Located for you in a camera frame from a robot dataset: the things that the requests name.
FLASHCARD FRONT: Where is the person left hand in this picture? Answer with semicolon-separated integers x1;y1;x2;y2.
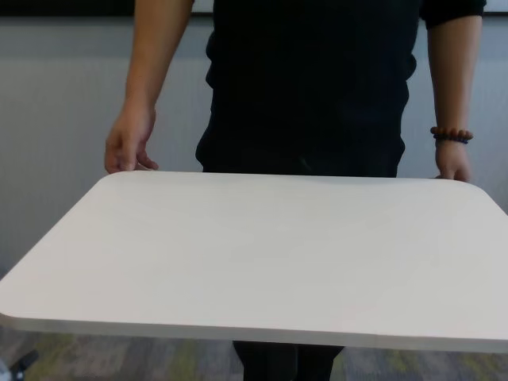
434;139;474;183

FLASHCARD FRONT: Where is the person right hand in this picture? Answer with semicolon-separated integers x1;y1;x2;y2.
105;106;160;175

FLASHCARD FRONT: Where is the white rolling pedestal table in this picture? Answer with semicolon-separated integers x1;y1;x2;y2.
0;171;508;354

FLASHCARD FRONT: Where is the person left forearm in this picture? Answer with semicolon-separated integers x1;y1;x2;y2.
426;15;483;132

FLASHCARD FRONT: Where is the person torso in black clothes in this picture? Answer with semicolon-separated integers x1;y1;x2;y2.
195;0;487;381

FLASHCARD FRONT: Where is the dark blue bead bracelet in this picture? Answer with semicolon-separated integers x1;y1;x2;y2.
433;134;470;145

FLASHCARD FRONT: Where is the brown wooden bead bracelet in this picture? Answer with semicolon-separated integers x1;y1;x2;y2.
429;125;475;141

